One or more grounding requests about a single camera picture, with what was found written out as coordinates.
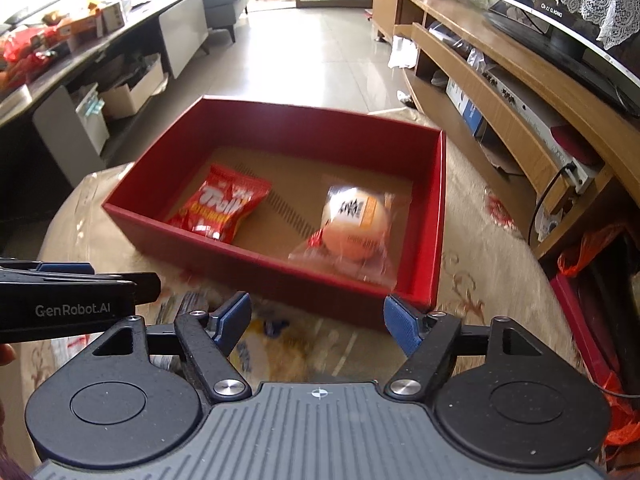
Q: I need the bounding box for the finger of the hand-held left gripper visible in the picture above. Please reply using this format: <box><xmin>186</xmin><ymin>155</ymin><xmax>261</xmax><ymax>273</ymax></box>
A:
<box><xmin>0</xmin><ymin>272</ymin><xmax>162</xmax><ymax>307</ymax></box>
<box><xmin>0</xmin><ymin>258</ymin><xmax>97</xmax><ymax>276</ymax></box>

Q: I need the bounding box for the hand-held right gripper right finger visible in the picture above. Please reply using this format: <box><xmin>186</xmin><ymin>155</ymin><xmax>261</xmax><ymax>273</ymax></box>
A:
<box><xmin>382</xmin><ymin>295</ymin><xmax>546</xmax><ymax>403</ymax></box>

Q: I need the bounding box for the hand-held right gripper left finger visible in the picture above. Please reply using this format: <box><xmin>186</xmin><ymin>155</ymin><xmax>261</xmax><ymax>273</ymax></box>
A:
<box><xmin>92</xmin><ymin>291</ymin><xmax>252</xmax><ymax>403</ymax></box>

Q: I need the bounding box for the grey striped snack packet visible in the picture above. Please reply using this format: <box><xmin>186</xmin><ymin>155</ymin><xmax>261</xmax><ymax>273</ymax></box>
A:
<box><xmin>154</xmin><ymin>287</ymin><xmax>227</xmax><ymax>328</ymax></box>

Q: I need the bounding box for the yellow and blue snack packet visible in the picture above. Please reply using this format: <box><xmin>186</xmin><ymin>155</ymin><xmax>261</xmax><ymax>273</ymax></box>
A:
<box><xmin>234</xmin><ymin>316</ymin><xmax>323</xmax><ymax>382</ymax></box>

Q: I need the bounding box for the round bun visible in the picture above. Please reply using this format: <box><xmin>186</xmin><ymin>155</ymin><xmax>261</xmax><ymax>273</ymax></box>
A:
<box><xmin>288</xmin><ymin>175</ymin><xmax>412</xmax><ymax>295</ymax></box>

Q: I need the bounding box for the red snack packet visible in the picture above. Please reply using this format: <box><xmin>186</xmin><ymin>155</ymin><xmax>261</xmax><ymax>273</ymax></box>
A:
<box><xmin>165</xmin><ymin>162</ymin><xmax>273</xmax><ymax>245</ymax></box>

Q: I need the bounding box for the red cardboard box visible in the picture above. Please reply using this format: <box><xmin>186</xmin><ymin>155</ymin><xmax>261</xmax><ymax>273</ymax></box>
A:
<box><xmin>101</xmin><ymin>95</ymin><xmax>447</xmax><ymax>333</ymax></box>

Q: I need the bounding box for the beige floral tablecloth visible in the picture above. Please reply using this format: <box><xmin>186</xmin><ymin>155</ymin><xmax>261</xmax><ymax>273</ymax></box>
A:
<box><xmin>30</xmin><ymin>107</ymin><xmax>587</xmax><ymax>467</ymax></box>

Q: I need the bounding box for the red flat case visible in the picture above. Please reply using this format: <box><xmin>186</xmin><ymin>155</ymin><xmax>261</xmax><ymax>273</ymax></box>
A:
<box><xmin>549</xmin><ymin>269</ymin><xmax>623</xmax><ymax>397</ymax></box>

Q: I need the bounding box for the open cardboard box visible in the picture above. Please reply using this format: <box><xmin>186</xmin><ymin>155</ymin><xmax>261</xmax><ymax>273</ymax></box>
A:
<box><xmin>99</xmin><ymin>54</ymin><xmax>167</xmax><ymax>121</ymax></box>

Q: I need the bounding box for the orange plastic bag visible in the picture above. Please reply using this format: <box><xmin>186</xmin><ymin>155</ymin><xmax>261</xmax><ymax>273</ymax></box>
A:
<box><xmin>556</xmin><ymin>224</ymin><xmax>640</xmax><ymax>277</ymax></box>

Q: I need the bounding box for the red plastic bag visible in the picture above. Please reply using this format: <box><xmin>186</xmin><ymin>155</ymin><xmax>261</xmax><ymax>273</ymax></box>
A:
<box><xmin>1</xmin><ymin>26</ymin><xmax>57</xmax><ymax>82</ymax></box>

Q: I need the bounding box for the blue and white box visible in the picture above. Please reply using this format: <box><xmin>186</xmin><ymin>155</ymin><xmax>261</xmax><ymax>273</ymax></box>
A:
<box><xmin>445</xmin><ymin>77</ymin><xmax>487</xmax><ymax>139</ymax></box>

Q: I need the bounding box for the white set-top box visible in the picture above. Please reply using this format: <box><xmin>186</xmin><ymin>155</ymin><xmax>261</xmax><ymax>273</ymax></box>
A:
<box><xmin>484</xmin><ymin>66</ymin><xmax>599</xmax><ymax>194</ymax></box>

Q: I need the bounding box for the wooden television stand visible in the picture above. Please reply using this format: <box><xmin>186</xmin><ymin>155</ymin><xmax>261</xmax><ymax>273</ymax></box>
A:
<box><xmin>372</xmin><ymin>0</ymin><xmax>640</xmax><ymax>262</ymax></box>

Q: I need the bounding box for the dark coffee table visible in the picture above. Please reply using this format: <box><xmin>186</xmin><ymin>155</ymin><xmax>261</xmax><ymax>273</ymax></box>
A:
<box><xmin>0</xmin><ymin>0</ymin><xmax>211</xmax><ymax>173</ymax></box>

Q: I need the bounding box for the white paper bag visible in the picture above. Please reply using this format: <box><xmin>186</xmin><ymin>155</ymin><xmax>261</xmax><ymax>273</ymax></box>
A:
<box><xmin>388</xmin><ymin>35</ymin><xmax>419</xmax><ymax>72</ymax></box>

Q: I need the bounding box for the grey sofa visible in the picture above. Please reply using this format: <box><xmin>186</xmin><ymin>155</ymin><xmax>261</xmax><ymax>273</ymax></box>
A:
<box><xmin>200</xmin><ymin>0</ymin><xmax>250</xmax><ymax>44</ymax></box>

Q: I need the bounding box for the black television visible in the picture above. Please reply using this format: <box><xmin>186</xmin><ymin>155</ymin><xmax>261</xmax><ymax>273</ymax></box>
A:
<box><xmin>470</xmin><ymin>0</ymin><xmax>640</xmax><ymax>120</ymax></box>

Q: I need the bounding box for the black cable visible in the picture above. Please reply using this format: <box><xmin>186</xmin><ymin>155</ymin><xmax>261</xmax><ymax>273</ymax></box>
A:
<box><xmin>529</xmin><ymin>160</ymin><xmax>577</xmax><ymax>243</ymax></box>

